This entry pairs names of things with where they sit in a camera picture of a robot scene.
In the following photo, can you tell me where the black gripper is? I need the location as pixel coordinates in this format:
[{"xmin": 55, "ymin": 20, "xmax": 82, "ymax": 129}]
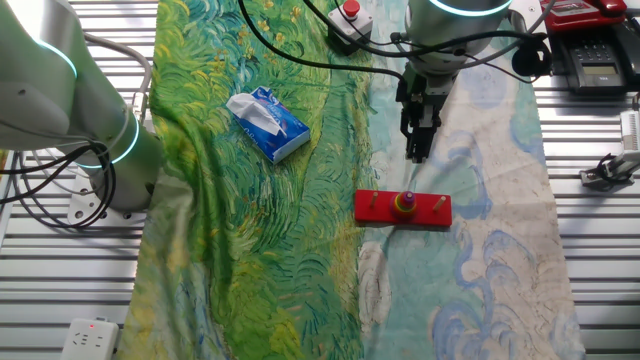
[{"xmin": 396, "ymin": 62, "xmax": 454, "ymax": 165}]

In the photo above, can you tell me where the red Hanoi base with pegs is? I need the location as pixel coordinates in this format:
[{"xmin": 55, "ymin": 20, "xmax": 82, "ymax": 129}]
[{"xmin": 354, "ymin": 189, "xmax": 454, "ymax": 229}]

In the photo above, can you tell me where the grey emergency stop button box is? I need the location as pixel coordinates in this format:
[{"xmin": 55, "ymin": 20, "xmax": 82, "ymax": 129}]
[{"xmin": 326, "ymin": 0, "xmax": 375, "ymax": 56}]

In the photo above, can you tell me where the blue tissue pack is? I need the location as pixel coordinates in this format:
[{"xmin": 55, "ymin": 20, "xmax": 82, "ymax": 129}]
[{"xmin": 225, "ymin": 85, "xmax": 312, "ymax": 165}]

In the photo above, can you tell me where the black desk telephone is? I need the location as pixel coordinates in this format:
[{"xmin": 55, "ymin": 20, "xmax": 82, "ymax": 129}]
[{"xmin": 548, "ymin": 22, "xmax": 640, "ymax": 97}]

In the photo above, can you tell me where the green blue painted cloth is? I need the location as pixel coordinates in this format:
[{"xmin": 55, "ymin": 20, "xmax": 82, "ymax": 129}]
[{"xmin": 115, "ymin": 0, "xmax": 587, "ymax": 360}]

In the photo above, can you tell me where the red telephone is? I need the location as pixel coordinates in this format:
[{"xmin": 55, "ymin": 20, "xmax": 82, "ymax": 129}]
[{"xmin": 538, "ymin": 0, "xmax": 629, "ymax": 34}]

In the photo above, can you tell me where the white power strip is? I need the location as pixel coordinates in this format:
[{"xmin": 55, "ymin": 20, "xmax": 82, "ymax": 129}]
[{"xmin": 60, "ymin": 317, "xmax": 121, "ymax": 360}]

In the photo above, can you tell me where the thick black cable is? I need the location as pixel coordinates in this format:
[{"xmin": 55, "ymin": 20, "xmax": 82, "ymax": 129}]
[{"xmin": 237, "ymin": 0, "xmax": 409, "ymax": 85}]

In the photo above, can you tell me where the black cable across wrist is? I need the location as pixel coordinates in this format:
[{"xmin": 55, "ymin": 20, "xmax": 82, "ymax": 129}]
[{"xmin": 302, "ymin": 0, "xmax": 539, "ymax": 57}]

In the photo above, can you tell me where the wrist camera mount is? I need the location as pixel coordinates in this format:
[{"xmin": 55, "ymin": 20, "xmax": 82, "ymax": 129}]
[{"xmin": 510, "ymin": 35, "xmax": 554, "ymax": 78}]

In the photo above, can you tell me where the small grey camera on mount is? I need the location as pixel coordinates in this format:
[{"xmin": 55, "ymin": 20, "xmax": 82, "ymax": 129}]
[{"xmin": 578, "ymin": 149, "xmax": 640, "ymax": 192}]

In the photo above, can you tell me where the silver ribbed camera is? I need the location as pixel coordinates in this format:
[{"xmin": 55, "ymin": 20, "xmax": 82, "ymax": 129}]
[{"xmin": 619, "ymin": 109, "xmax": 640, "ymax": 153}]

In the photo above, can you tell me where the black cable bundle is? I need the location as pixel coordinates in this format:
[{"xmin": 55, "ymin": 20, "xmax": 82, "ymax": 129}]
[{"xmin": 0, "ymin": 142, "xmax": 119, "ymax": 231}]

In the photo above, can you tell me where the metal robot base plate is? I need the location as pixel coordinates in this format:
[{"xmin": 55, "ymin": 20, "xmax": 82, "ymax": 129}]
[{"xmin": 66, "ymin": 169, "xmax": 151, "ymax": 229}]

